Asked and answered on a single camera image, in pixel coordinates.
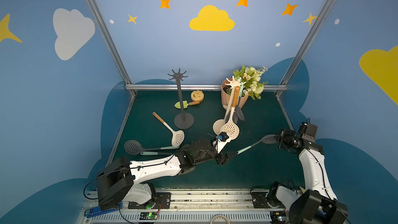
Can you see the blue tool on rail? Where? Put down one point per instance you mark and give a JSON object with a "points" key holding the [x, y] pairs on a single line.
{"points": [[96, 211]]}

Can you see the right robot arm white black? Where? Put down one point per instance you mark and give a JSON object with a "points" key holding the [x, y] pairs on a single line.
{"points": [[318, 204]]}

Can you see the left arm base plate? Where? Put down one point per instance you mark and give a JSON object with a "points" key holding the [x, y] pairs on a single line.
{"points": [[162, 200]]}

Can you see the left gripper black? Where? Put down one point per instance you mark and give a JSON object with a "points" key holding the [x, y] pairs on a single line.
{"points": [[219, 157]]}

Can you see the grey skimmer mint handle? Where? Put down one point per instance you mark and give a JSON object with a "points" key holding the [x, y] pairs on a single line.
{"points": [[238, 114], [153, 153], [268, 139]]}

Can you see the cream utensil rack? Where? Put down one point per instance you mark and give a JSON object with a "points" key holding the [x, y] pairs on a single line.
{"points": [[227, 94]]}

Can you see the pink pot with flowers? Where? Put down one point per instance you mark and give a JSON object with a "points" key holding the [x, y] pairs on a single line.
{"points": [[251, 76]]}

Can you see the small green trowel wooden handle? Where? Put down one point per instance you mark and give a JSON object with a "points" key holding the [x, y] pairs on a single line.
{"points": [[186, 104]]}

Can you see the cream skimmer wooden handle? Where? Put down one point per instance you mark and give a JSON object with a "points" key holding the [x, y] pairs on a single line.
{"points": [[230, 128], [177, 136]]}

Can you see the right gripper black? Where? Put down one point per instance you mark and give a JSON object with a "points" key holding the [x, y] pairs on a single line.
{"points": [[283, 139]]}

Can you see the yellow smiley sponge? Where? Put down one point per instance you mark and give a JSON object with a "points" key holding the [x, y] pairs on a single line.
{"points": [[197, 96]]}

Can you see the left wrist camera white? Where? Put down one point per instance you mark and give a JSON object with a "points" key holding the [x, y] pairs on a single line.
{"points": [[222, 140]]}

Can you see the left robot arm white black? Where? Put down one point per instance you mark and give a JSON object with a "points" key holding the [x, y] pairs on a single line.
{"points": [[126, 179]]}

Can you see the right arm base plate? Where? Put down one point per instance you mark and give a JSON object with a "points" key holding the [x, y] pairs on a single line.
{"points": [[260, 200]]}

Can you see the grey skimmer far left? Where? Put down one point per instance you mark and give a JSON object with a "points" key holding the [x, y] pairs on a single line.
{"points": [[134, 147]]}

